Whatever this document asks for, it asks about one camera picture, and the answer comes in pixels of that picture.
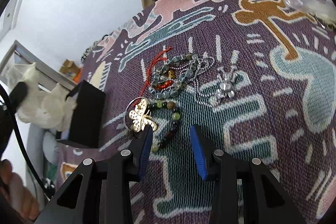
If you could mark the printed purple woven blanket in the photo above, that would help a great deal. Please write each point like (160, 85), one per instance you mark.
(262, 108)

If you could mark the grey door frame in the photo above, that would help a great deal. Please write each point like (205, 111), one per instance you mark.
(39, 69)

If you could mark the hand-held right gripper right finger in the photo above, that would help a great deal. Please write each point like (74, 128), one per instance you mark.
(198, 154)

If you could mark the cardboard boxes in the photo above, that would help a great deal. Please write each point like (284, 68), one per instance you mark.
(68, 67)

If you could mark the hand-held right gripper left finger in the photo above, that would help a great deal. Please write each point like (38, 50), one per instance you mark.
(146, 153)

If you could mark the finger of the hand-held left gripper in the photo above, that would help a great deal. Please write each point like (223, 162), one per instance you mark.
(19, 95)

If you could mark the black jewelry box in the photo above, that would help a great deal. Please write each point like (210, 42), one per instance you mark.
(86, 113)

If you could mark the orange bag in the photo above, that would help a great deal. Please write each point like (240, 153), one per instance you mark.
(77, 76)

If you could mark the gold butterfly pendant hoop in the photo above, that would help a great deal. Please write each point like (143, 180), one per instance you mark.
(141, 116)

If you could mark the white plastic bag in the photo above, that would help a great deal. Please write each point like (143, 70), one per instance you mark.
(47, 106)

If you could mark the person's left hand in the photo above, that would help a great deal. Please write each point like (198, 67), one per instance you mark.
(18, 195)

